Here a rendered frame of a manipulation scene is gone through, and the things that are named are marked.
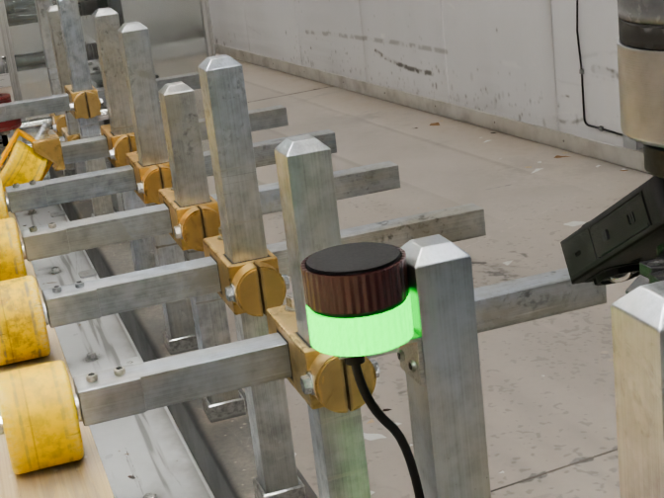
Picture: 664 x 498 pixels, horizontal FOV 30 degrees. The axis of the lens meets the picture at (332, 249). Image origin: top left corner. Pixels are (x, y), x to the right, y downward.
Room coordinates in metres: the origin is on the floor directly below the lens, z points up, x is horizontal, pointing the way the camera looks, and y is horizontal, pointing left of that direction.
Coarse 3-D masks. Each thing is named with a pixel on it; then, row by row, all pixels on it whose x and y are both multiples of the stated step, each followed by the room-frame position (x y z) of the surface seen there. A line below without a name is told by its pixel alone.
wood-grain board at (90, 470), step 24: (48, 336) 1.19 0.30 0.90; (48, 360) 1.12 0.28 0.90; (72, 384) 1.05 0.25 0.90; (0, 456) 0.92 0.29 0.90; (96, 456) 0.90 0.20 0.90; (0, 480) 0.87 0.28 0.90; (24, 480) 0.87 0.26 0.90; (48, 480) 0.86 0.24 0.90; (72, 480) 0.86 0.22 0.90; (96, 480) 0.85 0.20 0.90
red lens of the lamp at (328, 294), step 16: (304, 272) 0.66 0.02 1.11; (368, 272) 0.64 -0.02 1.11; (384, 272) 0.64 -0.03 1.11; (400, 272) 0.65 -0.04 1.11; (304, 288) 0.66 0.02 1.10; (320, 288) 0.65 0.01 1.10; (336, 288) 0.64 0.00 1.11; (352, 288) 0.64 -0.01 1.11; (368, 288) 0.64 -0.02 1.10; (384, 288) 0.64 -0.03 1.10; (400, 288) 0.65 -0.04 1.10; (320, 304) 0.65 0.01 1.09; (336, 304) 0.64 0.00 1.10; (352, 304) 0.64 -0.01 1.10; (368, 304) 0.64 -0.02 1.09; (384, 304) 0.64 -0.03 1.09
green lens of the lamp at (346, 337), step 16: (400, 304) 0.65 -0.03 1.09; (320, 320) 0.65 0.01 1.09; (336, 320) 0.64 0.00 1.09; (352, 320) 0.64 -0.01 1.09; (368, 320) 0.64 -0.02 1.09; (384, 320) 0.64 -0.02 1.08; (400, 320) 0.65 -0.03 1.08; (320, 336) 0.65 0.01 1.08; (336, 336) 0.64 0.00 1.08; (352, 336) 0.64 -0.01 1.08; (368, 336) 0.64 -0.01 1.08; (384, 336) 0.64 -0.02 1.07; (400, 336) 0.65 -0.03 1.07; (336, 352) 0.64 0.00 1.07; (352, 352) 0.64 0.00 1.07; (368, 352) 0.64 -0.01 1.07
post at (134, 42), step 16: (128, 32) 1.62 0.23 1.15; (144, 32) 1.63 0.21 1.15; (128, 48) 1.62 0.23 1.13; (144, 48) 1.63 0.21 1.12; (128, 64) 1.62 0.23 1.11; (144, 64) 1.63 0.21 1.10; (128, 80) 1.62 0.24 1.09; (144, 80) 1.63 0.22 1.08; (128, 96) 1.65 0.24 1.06; (144, 96) 1.62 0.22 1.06; (144, 112) 1.62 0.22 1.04; (160, 112) 1.63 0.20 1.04; (144, 128) 1.62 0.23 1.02; (160, 128) 1.63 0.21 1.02; (144, 144) 1.62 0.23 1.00; (160, 144) 1.63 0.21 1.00; (144, 160) 1.62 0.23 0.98; (160, 160) 1.63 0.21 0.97; (160, 240) 1.62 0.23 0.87; (160, 256) 1.62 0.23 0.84; (176, 256) 1.63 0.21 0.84; (176, 304) 1.62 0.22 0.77; (176, 320) 1.62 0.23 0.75; (192, 320) 1.63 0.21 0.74; (176, 336) 1.62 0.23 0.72
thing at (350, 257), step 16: (320, 256) 0.68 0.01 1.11; (336, 256) 0.67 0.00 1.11; (352, 256) 0.67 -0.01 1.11; (368, 256) 0.67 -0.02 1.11; (384, 256) 0.66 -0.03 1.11; (400, 256) 0.66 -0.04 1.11; (320, 272) 0.65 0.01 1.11; (336, 272) 0.64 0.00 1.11; (352, 272) 0.64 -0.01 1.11; (416, 336) 0.66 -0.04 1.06; (400, 352) 0.68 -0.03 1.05; (416, 352) 0.66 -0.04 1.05; (352, 368) 0.67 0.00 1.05; (416, 368) 0.66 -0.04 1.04; (368, 400) 0.67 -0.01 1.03; (384, 416) 0.67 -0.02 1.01; (400, 432) 0.67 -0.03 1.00; (400, 448) 0.67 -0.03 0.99; (416, 480) 0.67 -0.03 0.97; (416, 496) 0.67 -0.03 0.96
